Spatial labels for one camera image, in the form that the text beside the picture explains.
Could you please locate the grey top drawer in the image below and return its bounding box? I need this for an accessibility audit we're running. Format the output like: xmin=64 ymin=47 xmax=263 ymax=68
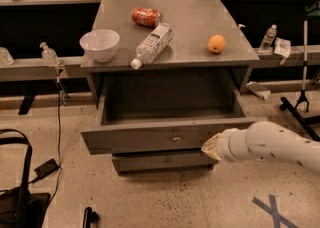
xmin=82 ymin=68 xmax=258 ymax=154

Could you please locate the grey drawer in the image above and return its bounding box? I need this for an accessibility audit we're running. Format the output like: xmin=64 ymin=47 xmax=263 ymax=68
xmin=82 ymin=68 xmax=258 ymax=154
xmin=112 ymin=150 xmax=218 ymax=173

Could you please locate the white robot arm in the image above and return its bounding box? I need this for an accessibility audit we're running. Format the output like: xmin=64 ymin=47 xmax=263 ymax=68
xmin=201 ymin=121 xmax=320 ymax=174

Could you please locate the grey bottom drawer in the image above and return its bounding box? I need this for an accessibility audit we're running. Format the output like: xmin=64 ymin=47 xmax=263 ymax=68
xmin=112 ymin=150 xmax=218 ymax=173

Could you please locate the grey drawer cabinet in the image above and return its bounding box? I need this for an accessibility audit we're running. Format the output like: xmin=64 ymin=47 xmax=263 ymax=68
xmin=80 ymin=0 xmax=260 ymax=177

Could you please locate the book on floor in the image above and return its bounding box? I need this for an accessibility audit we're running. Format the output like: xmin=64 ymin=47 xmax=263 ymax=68
xmin=246 ymin=81 xmax=271 ymax=100

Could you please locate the orange fruit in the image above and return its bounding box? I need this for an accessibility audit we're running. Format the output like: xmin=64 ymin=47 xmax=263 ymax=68
xmin=208 ymin=35 xmax=226 ymax=54

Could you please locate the clear plastic water bottle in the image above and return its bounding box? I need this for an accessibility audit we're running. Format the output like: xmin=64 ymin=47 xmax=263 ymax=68
xmin=131 ymin=23 xmax=174 ymax=70

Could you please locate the crumpled plastic packet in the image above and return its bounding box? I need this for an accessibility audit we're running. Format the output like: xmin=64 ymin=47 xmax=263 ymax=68
xmin=274 ymin=37 xmax=291 ymax=58

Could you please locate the small water bottle on ledge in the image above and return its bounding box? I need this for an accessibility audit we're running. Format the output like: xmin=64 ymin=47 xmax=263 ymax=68
xmin=258 ymin=25 xmax=277 ymax=53

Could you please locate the black object at bottom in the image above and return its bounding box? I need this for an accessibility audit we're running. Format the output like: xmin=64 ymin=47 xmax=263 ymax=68
xmin=82 ymin=207 xmax=100 ymax=228

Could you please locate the red soda can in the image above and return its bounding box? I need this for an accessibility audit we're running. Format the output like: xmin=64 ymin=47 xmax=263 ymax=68
xmin=131 ymin=7 xmax=162 ymax=28

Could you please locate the white bowl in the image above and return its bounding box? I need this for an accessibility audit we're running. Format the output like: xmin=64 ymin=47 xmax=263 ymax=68
xmin=80 ymin=29 xmax=120 ymax=62

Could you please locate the black power adapter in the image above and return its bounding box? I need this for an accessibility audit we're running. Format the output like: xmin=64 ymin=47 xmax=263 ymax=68
xmin=34 ymin=158 xmax=59 ymax=178

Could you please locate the black stand with pole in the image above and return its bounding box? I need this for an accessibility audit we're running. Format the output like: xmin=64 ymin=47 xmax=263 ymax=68
xmin=280 ymin=1 xmax=320 ymax=141

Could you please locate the hand sanitizer pump bottle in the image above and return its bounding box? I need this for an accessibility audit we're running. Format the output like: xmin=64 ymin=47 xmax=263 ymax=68
xmin=40 ymin=42 xmax=60 ymax=67

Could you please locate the clear container at left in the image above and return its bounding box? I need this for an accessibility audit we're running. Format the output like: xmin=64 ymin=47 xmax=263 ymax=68
xmin=0 ymin=47 xmax=14 ymax=65

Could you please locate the black cable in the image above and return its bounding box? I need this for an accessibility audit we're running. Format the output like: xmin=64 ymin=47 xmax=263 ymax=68
xmin=28 ymin=78 xmax=68 ymax=206

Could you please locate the black bag with strap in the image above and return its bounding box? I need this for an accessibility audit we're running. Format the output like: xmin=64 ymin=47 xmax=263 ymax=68
xmin=0 ymin=129 xmax=50 ymax=228

